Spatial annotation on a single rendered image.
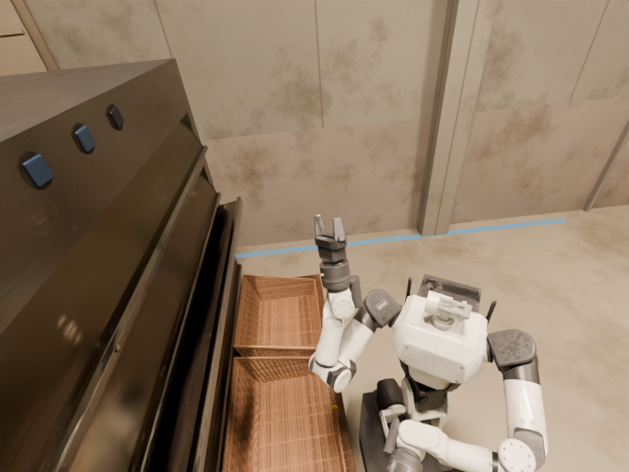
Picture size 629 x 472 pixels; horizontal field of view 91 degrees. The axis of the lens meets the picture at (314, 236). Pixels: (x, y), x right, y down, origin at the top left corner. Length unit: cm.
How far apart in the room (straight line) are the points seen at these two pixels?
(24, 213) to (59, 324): 20
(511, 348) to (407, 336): 29
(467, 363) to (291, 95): 256
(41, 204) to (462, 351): 107
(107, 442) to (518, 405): 99
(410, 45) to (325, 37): 73
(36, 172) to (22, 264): 16
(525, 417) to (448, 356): 22
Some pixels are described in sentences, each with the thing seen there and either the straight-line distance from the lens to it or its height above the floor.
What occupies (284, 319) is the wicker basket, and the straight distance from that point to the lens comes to 213.
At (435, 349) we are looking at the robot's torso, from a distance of 107.
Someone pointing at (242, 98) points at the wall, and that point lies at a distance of 308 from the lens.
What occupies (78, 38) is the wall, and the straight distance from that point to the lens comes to 340.
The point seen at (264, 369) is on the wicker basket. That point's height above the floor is 71.
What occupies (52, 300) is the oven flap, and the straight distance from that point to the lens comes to 74.
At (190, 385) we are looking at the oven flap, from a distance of 103.
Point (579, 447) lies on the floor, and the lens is 274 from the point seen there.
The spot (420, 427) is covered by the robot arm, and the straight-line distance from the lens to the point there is 108.
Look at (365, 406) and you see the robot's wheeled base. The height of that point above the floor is 17.
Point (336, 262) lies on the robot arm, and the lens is 89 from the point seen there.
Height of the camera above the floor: 223
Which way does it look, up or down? 36 degrees down
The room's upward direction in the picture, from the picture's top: 6 degrees counter-clockwise
